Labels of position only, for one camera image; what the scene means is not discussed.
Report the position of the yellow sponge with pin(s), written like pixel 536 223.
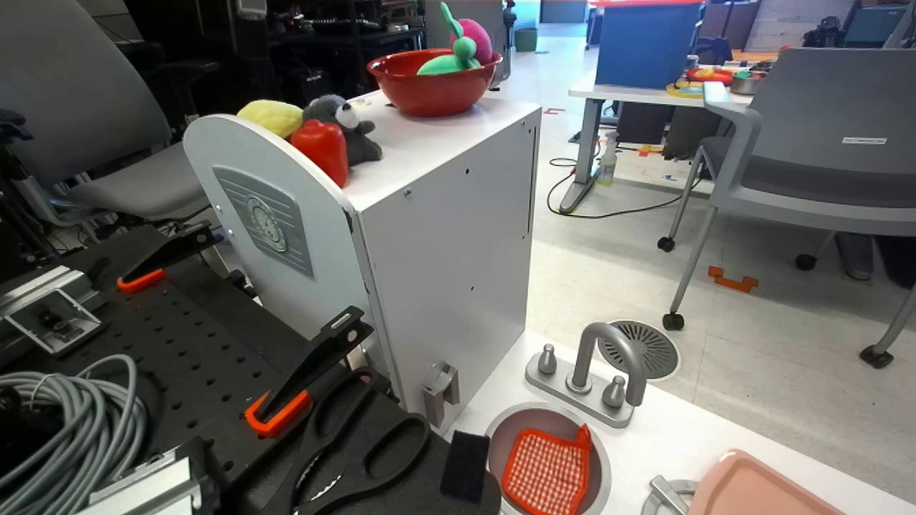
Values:
pixel 269 114

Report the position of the red bowl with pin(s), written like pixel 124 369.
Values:
pixel 433 93

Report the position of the orange floor object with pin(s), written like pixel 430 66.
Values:
pixel 732 280

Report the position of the white tray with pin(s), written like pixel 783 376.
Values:
pixel 448 239

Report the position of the grey plush toy animal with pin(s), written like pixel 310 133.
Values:
pixel 359 133

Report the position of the grey toy faucet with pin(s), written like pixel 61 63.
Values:
pixel 595 343

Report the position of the red round toy vegetable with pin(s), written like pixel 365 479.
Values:
pixel 323 149

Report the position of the black foam pad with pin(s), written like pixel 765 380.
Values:
pixel 465 463

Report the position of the grey round ribbed disc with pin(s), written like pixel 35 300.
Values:
pixel 659 349

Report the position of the pink plush toy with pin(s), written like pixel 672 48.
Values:
pixel 475 37

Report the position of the black scissors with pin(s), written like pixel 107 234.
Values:
pixel 366 466

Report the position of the grey background table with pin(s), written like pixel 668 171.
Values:
pixel 619 96

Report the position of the orange mesh strainer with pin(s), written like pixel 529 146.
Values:
pixel 544 472

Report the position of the black perforated breadboard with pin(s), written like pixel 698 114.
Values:
pixel 190 353

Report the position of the blue storage bin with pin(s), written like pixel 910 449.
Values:
pixel 648 44

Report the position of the black table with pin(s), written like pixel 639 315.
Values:
pixel 259 489

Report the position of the grey toy burner grate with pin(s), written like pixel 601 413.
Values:
pixel 662 492

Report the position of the aluminium extrusion bar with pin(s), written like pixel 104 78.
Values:
pixel 143 483
pixel 31 287

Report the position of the grey chair with metal legs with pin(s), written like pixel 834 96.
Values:
pixel 831 124

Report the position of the grey swivel office chair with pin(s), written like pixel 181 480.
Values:
pixel 86 96

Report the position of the aluminium corner bracket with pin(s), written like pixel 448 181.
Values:
pixel 53 320

